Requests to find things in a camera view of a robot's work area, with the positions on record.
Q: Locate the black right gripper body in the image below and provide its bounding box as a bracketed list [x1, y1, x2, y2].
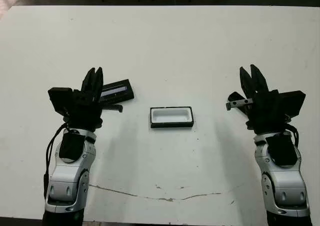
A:
[225, 89, 292, 136]

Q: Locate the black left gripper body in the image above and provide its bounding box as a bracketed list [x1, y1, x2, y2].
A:
[62, 89, 124, 133]

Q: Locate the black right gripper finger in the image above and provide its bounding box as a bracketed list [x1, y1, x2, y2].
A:
[239, 66, 255, 99]
[249, 64, 270, 94]

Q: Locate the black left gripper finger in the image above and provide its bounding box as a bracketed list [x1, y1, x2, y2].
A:
[95, 67, 104, 98]
[81, 67, 98, 94]

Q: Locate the black box lid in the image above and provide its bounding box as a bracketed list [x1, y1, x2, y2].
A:
[100, 78, 135, 104]

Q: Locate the black box base white insert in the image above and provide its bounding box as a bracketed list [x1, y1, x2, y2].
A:
[149, 106, 195, 130]

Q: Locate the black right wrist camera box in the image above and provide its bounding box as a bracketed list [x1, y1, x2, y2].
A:
[276, 90, 306, 117]

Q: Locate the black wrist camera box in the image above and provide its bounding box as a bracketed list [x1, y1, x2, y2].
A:
[276, 90, 306, 117]
[47, 87, 75, 113]

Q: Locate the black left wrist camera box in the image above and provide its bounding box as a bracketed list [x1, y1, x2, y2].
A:
[47, 87, 75, 113]

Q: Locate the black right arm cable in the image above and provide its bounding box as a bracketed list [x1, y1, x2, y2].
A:
[284, 124, 300, 147]

